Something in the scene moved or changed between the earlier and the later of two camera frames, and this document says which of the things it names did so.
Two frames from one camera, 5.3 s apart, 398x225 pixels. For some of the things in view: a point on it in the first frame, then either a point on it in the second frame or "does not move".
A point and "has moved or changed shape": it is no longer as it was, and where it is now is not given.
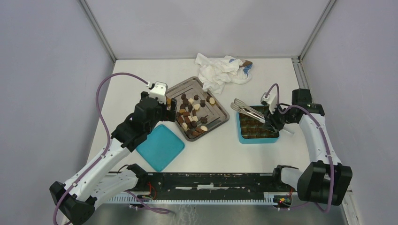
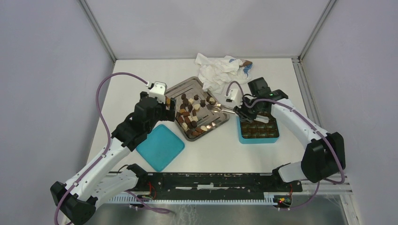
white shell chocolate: x=196 y=106 does not move
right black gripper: x=271 y=120 → x=241 y=113
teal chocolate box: x=251 y=131 does not move
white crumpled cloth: x=214 y=74 does not move
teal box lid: x=160 y=146 does not move
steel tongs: x=248 y=110 has moved or changed shape
